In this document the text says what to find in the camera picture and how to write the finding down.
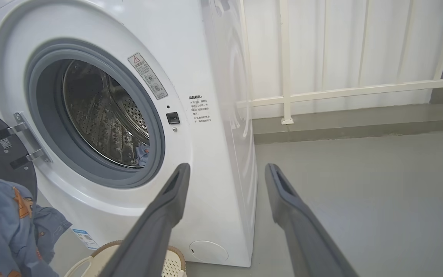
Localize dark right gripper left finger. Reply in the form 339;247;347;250
98;163;192;277

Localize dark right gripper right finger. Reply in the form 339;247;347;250
264;163;360;277

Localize blue garment with orange prints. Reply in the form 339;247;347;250
135;144;151;167
0;172;73;277

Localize stainless steel washing machine drum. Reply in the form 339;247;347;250
63;59;151;169

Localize silver metal door hinge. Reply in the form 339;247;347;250
13;111;52;164

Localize white front-load washing machine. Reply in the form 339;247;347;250
0;0;258;268

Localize cream perforated basket brown rim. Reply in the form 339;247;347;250
65;240;187;277

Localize round white drain filter cover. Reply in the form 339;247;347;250
189;240;229;264

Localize blue energy label sticker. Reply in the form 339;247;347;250
72;229;100;250

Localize printed instruction text label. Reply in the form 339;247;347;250
188;94;212;124

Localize grey warning sticker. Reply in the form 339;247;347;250
127;52;168;100

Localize white metal railing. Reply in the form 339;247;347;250
238;0;443;126

